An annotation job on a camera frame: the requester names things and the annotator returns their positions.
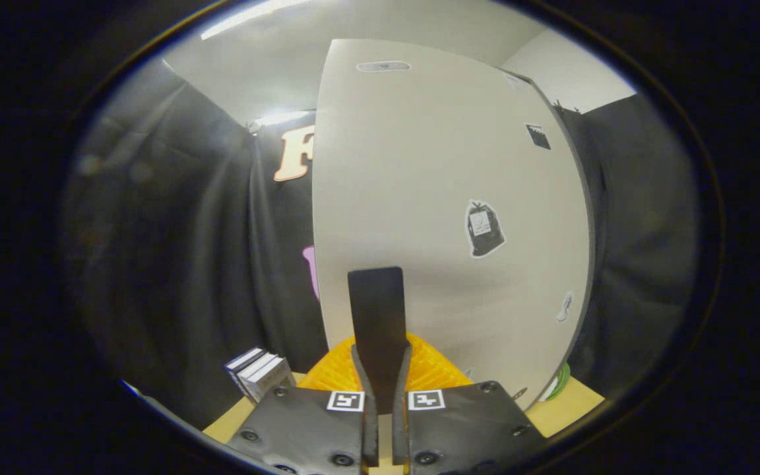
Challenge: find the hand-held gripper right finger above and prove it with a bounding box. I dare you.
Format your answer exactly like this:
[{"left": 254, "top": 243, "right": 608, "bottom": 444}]
[{"left": 392, "top": 333, "right": 549, "bottom": 475}]

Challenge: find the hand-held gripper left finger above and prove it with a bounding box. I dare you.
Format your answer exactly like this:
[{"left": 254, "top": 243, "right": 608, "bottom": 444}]
[{"left": 227, "top": 335, "right": 381, "bottom": 475}]

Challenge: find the black door handle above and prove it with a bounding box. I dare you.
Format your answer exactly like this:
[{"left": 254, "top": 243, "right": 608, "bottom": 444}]
[{"left": 347, "top": 267, "right": 408, "bottom": 415}]

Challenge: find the white shoe cabinet door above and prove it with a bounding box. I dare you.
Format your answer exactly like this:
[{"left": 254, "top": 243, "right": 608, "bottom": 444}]
[{"left": 312, "top": 38, "right": 593, "bottom": 413}]

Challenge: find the grey cover book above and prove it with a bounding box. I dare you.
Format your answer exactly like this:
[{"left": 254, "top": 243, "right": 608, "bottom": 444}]
[{"left": 247, "top": 356, "right": 296, "bottom": 403}]

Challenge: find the green white object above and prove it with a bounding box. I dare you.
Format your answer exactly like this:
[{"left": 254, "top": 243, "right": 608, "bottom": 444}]
[{"left": 542, "top": 362, "right": 572, "bottom": 402}]

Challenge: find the black backdrop cloth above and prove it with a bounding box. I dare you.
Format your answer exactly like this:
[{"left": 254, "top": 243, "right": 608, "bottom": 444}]
[{"left": 63, "top": 59, "right": 701, "bottom": 423}]

